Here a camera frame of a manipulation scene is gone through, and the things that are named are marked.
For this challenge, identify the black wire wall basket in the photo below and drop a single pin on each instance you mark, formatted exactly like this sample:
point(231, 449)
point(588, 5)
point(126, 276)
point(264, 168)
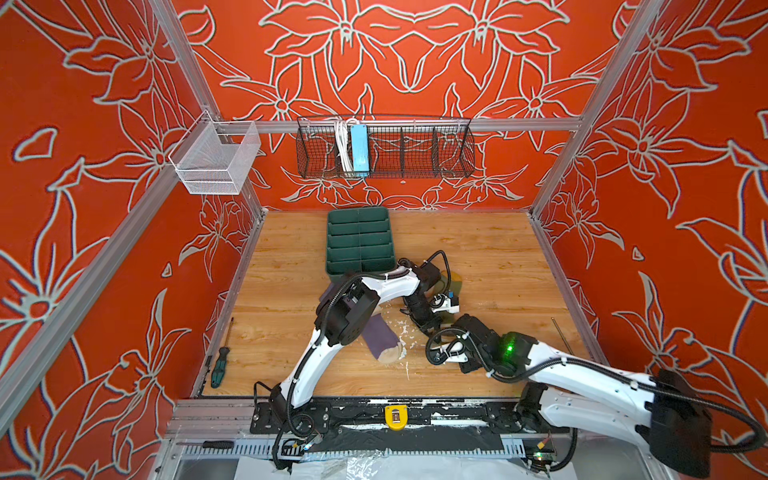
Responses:
point(400, 147)

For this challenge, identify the green striped sock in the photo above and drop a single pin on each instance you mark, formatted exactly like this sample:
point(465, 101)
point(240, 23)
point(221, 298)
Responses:
point(453, 282)

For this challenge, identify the green handled screwdriver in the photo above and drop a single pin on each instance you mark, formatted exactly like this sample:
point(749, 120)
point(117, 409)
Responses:
point(219, 369)

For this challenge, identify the metal hex key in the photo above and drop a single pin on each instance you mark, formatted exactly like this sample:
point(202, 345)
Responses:
point(562, 336)

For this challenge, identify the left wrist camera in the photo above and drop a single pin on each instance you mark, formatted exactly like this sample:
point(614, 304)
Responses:
point(449, 303)

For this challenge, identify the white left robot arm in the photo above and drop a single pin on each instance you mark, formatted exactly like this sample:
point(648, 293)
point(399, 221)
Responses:
point(341, 318)

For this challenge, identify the light blue box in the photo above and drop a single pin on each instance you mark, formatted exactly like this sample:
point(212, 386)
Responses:
point(360, 149)

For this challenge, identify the purple sock beige toe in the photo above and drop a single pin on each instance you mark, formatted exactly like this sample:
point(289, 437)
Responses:
point(384, 345)

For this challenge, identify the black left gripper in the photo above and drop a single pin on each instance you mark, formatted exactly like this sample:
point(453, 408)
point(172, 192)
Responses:
point(429, 322)

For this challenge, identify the clear plastic wall bin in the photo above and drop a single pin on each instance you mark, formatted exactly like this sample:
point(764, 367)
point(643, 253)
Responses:
point(215, 158)

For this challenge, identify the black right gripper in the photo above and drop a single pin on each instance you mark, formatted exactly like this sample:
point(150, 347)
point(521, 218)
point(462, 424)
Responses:
point(468, 367)

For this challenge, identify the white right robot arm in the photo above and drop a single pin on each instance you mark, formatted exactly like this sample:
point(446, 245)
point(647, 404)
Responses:
point(660, 414)

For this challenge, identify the green plastic divider tray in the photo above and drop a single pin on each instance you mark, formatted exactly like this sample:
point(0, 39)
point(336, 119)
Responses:
point(359, 240)

